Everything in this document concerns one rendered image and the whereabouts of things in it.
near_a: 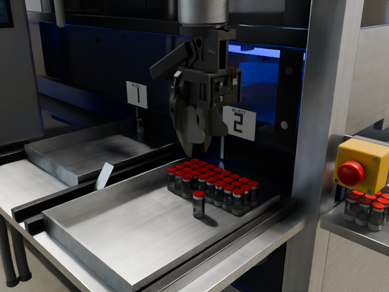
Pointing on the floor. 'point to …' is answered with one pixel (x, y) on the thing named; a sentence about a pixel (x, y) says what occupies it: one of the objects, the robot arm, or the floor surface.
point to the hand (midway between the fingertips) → (194, 145)
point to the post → (320, 134)
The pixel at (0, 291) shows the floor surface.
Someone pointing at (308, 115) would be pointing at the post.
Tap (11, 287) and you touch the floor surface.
